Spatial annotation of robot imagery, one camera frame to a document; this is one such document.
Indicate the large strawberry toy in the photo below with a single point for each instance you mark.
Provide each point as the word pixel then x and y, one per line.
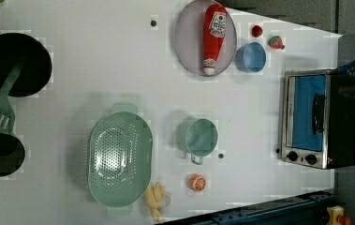
pixel 276 42

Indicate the small red strawberry toy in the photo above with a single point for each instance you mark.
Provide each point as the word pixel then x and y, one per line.
pixel 256 31

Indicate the blue bowl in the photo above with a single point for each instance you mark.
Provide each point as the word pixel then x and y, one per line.
pixel 251 57

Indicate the yellow toy figure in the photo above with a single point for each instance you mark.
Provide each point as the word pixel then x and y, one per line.
pixel 337 216

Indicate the red ketchup bottle toy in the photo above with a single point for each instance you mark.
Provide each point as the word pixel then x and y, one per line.
pixel 214 31

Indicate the grey round plate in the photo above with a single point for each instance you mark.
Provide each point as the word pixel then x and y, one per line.
pixel 188 38

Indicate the green mug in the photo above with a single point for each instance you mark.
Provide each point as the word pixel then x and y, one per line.
pixel 198 137

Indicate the orange slice toy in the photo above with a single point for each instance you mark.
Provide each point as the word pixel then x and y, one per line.
pixel 197 182

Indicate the peeled banana toy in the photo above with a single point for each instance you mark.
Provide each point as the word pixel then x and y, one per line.
pixel 155 198

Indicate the green oval colander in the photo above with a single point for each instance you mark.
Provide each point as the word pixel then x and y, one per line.
pixel 120 157

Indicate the large black pan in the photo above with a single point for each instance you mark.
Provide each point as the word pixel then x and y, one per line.
pixel 37 69

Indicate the green slotted spatula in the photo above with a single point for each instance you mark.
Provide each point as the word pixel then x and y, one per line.
pixel 7 114

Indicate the small black pot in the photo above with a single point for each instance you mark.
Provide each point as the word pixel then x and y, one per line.
pixel 12 154

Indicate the blue metal frame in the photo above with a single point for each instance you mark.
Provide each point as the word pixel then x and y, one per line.
pixel 306 209

